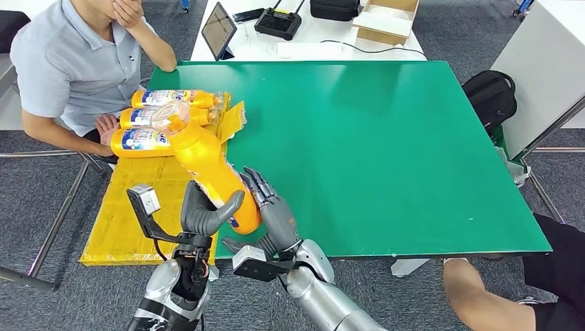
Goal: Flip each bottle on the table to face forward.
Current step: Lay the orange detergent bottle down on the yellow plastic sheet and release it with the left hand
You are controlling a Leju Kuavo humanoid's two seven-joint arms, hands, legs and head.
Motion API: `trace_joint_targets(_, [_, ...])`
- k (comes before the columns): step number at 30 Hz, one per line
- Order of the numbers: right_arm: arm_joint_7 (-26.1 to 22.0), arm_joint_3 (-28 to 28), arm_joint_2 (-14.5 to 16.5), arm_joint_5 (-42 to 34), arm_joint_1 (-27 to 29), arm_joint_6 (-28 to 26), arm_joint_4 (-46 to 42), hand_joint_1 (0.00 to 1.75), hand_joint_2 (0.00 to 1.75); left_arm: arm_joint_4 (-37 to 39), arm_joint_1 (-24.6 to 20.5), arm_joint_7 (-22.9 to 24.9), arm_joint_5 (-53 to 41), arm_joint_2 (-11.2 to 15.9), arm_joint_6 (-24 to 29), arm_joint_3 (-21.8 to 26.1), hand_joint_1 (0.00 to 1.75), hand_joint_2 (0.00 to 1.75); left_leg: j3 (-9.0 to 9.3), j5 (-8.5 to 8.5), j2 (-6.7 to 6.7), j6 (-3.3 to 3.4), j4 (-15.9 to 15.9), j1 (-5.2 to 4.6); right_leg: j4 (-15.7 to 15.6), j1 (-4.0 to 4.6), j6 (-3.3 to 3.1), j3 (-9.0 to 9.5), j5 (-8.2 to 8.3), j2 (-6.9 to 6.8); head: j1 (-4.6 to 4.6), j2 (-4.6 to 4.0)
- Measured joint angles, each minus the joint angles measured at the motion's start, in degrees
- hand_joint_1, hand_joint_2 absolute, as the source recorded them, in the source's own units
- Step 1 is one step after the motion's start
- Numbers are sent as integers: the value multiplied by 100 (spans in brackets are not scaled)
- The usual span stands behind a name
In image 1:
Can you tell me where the black tablet on stand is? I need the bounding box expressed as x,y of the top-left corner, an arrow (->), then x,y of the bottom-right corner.
201,1 -> 238,61

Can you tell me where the white foam sheet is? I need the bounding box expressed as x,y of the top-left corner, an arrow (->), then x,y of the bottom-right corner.
353,3 -> 413,39

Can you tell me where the orange detergent bottle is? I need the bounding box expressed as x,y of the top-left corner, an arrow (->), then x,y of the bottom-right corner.
110,128 -> 177,159
119,106 -> 219,130
131,89 -> 226,110
150,100 -> 264,236

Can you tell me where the open cardboard box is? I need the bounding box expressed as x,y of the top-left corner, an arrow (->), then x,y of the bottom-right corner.
353,0 -> 420,47

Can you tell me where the yellow taped cardboard flap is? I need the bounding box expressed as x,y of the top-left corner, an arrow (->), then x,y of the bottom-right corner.
217,101 -> 248,143

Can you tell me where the white desk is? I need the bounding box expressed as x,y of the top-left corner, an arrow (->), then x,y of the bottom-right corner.
189,0 -> 428,63
0,0 -> 107,293
490,0 -> 585,227

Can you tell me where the black cable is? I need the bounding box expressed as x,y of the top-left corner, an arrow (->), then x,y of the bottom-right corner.
319,39 -> 428,59

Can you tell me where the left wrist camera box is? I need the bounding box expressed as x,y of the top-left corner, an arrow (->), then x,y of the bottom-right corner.
126,183 -> 213,250

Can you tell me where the clear plastic bag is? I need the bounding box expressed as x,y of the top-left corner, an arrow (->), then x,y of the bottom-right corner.
495,146 -> 533,189

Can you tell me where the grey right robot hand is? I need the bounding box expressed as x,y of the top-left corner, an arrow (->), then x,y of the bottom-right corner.
221,166 -> 304,259

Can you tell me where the person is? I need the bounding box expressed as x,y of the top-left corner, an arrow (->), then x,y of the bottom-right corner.
10,0 -> 178,164
442,212 -> 585,331

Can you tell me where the yellow taped cardboard board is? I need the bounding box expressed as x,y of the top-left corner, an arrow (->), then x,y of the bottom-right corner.
78,91 -> 232,268

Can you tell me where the black zip case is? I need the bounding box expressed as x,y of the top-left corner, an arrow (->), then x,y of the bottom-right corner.
310,0 -> 363,22

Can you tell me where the person's left hand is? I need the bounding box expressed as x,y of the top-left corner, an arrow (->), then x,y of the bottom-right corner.
110,0 -> 145,29

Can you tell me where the black backpack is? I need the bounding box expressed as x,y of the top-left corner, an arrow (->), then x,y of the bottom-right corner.
462,70 -> 518,134

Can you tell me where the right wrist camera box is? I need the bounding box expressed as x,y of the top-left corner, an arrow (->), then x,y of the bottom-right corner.
232,245 -> 298,283

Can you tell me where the black controller with antennas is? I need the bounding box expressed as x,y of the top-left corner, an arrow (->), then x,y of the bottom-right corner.
254,0 -> 307,42

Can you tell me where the black phone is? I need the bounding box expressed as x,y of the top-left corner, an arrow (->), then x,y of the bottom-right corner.
232,8 -> 266,23

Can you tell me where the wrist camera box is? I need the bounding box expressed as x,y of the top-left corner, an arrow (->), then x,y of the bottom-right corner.
232,245 -> 298,283
126,183 -> 213,250

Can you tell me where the person's right hand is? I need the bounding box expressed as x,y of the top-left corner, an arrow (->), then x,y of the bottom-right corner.
95,113 -> 122,148

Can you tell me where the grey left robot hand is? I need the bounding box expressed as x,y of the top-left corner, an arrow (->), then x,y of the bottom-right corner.
179,180 -> 246,239

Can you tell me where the black bag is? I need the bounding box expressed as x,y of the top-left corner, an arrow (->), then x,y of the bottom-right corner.
0,10 -> 32,54

